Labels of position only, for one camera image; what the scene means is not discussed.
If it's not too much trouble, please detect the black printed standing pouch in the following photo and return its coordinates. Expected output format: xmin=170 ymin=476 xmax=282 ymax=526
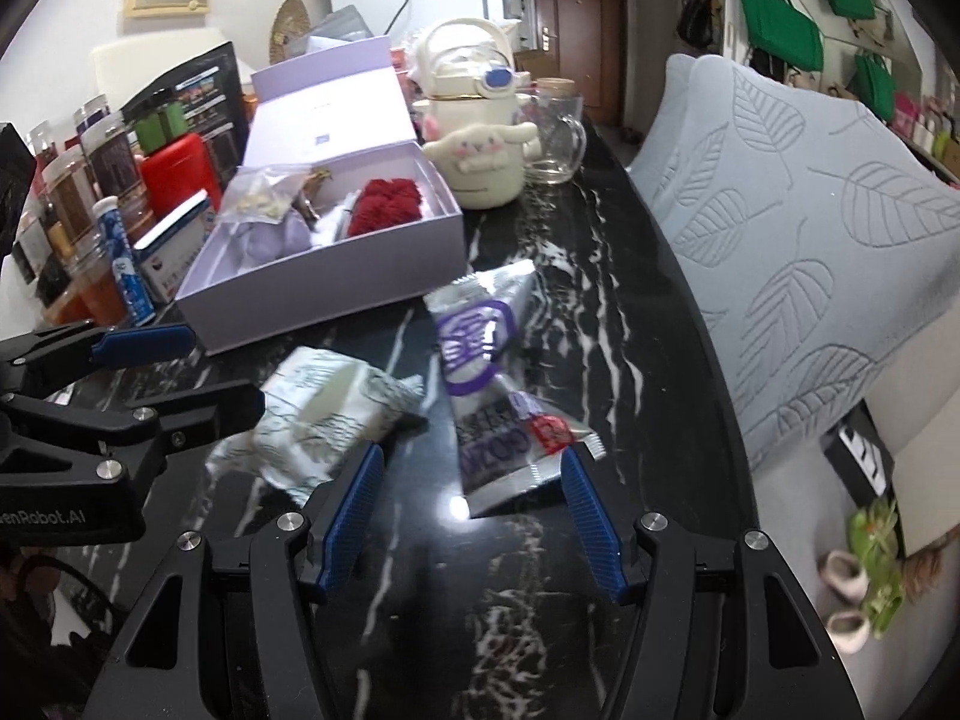
xmin=122 ymin=43 xmax=249 ymax=188

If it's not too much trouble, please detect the red fuzzy soft item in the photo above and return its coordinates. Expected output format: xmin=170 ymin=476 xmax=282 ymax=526
xmin=347 ymin=177 xmax=423 ymax=238

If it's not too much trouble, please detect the colourful foil snack bag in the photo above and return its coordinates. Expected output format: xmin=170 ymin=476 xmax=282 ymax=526
xmin=293 ymin=167 xmax=332 ymax=227

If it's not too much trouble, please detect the cream kettle-shaped water bottle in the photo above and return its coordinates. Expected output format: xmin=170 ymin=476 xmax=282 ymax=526
xmin=415 ymin=18 xmax=537 ymax=210

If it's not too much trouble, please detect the red canister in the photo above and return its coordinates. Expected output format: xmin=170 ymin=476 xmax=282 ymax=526
xmin=140 ymin=132 xmax=221 ymax=220

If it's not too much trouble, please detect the brown door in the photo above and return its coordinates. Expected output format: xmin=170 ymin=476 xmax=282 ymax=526
xmin=527 ymin=0 xmax=626 ymax=125

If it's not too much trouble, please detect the lavender open gift box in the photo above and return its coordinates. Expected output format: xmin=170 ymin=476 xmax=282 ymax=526
xmin=176 ymin=37 xmax=467 ymax=355

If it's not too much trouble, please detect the green tote bag left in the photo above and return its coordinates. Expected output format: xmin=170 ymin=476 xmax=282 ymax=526
xmin=740 ymin=0 xmax=823 ymax=71

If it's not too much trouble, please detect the white printed bread packet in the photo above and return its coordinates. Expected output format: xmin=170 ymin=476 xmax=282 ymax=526
xmin=206 ymin=346 xmax=425 ymax=505

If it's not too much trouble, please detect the lavender drawstring sachet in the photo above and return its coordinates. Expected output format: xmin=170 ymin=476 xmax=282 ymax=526
xmin=235 ymin=210 xmax=313 ymax=270

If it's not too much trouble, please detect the silver purple snack packet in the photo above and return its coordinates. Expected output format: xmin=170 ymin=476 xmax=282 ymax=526
xmin=425 ymin=259 xmax=605 ymax=518

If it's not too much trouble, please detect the blue tablet tube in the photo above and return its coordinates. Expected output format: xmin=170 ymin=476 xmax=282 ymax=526
xmin=93 ymin=195 xmax=156 ymax=327

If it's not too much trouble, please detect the white blue medicine box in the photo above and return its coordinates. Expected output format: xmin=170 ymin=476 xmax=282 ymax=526
xmin=133 ymin=190 xmax=217 ymax=304

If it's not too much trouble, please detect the grey leaf-pattern cushion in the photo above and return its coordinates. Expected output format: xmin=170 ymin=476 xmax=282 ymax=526
xmin=630 ymin=54 xmax=958 ymax=465

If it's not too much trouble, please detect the orange-content clear jar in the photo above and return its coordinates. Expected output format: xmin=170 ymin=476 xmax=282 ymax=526
xmin=65 ymin=229 xmax=127 ymax=327

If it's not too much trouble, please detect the glass mug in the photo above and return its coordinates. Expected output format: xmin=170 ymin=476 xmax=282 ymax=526
xmin=519 ymin=78 xmax=587 ymax=185

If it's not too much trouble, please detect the green-label dark jar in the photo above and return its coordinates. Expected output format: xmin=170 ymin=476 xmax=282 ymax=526
xmin=133 ymin=101 xmax=189 ymax=156

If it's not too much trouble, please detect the translucent snack pouch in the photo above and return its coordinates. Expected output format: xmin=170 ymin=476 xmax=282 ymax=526
xmin=218 ymin=166 xmax=311 ymax=224

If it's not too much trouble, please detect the brown-label clear jar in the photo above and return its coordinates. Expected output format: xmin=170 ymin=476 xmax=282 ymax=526
xmin=43 ymin=145 xmax=98 ymax=244

